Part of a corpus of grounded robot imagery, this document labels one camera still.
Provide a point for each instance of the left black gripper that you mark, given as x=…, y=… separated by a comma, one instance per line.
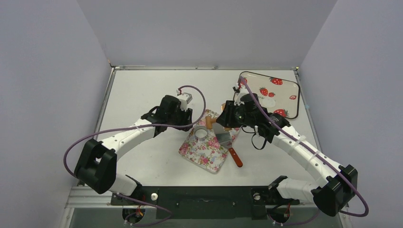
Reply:
x=186, y=114

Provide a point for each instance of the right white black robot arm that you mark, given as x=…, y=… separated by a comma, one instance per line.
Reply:
x=333, y=185

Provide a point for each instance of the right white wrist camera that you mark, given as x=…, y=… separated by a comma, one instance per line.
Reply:
x=239, y=92

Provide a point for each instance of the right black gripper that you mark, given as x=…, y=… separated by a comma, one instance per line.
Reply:
x=223, y=118

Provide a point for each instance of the floral pattern tray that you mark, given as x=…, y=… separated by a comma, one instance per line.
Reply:
x=208, y=154

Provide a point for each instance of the metal spatula wooden handle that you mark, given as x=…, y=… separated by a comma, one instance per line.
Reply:
x=225, y=139

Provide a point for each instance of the strawberry pattern tray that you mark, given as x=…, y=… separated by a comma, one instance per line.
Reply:
x=278, y=84

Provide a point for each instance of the aluminium front rail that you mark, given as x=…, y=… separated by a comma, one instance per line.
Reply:
x=94, y=201

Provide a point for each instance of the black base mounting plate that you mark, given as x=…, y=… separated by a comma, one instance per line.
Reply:
x=255, y=212

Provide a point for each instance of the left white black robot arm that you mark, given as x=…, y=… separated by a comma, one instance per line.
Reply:
x=97, y=164

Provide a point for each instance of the flat round dumpling wrapper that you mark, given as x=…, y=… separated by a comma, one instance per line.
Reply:
x=269, y=102

